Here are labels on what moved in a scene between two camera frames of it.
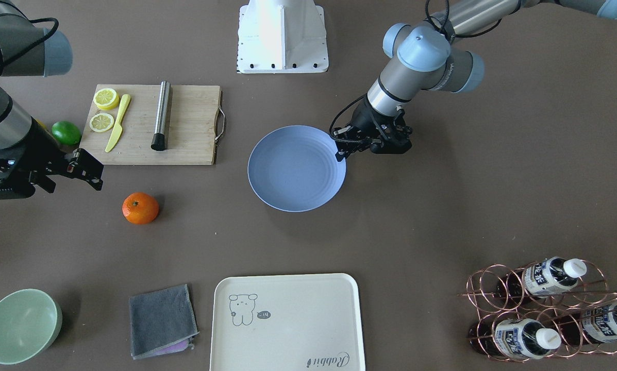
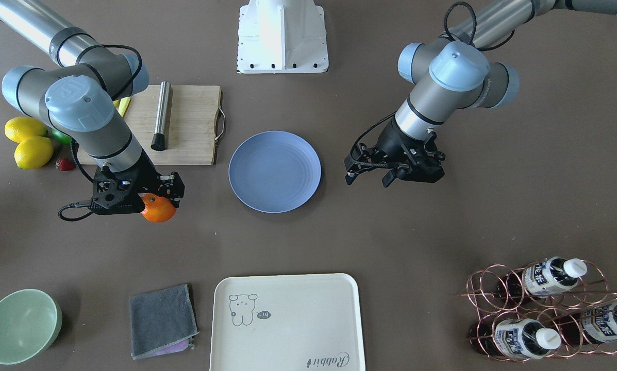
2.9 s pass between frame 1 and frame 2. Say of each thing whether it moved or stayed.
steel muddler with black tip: stayed
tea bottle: stayed
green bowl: stayed
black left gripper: moved
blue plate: moved
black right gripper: moved
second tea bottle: stayed
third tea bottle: stayed
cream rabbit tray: stayed
